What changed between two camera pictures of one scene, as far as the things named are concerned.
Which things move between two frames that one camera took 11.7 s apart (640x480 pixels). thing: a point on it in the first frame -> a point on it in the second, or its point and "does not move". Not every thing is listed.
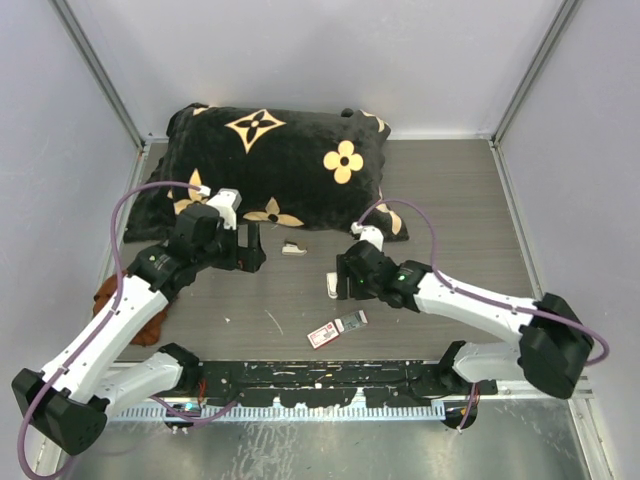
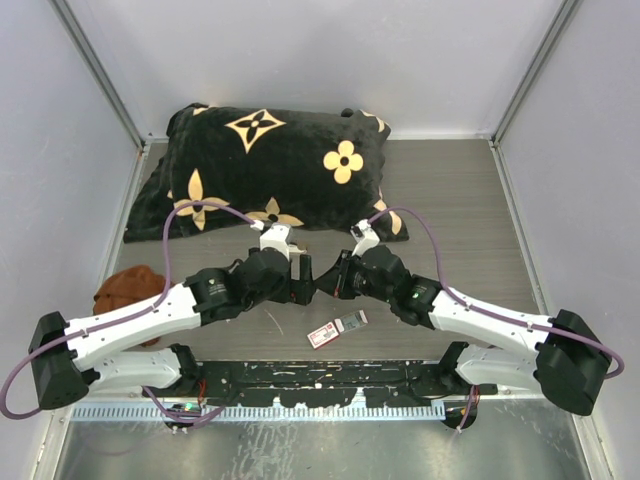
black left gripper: [251, 248] -> [296, 281]
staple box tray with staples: [351, 322] does not move
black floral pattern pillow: [279, 168] does not move
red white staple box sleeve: [323, 335] does not move
